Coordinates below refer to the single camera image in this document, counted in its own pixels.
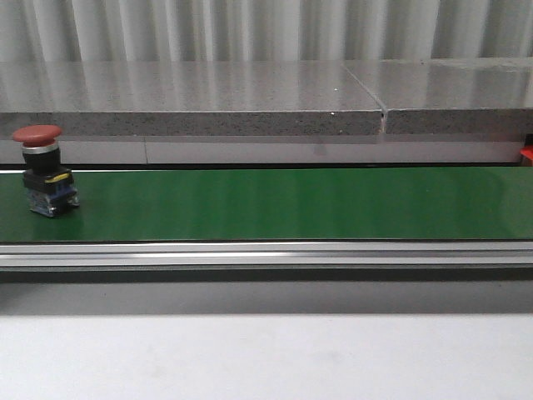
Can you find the red mushroom push button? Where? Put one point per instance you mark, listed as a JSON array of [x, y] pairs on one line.
[[50, 186]]

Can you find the green conveyor belt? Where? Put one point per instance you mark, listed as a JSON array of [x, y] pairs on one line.
[[294, 204]]

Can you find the grey stone counter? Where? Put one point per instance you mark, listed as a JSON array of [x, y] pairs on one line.
[[451, 111]]

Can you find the red plastic object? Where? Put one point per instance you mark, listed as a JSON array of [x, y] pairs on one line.
[[526, 152]]

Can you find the white pleated curtain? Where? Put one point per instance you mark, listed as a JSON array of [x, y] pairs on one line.
[[53, 31]]

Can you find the aluminium conveyor frame rail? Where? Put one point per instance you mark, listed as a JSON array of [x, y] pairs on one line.
[[282, 260]]

